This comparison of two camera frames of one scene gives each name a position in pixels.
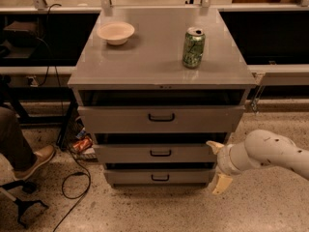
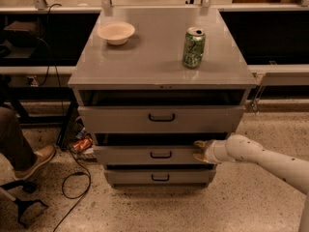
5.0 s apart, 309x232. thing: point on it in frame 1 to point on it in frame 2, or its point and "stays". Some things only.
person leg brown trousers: (14, 147) stays
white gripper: (224, 160) to (210, 152)
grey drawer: (154, 154) stays
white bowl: (116, 33) stays
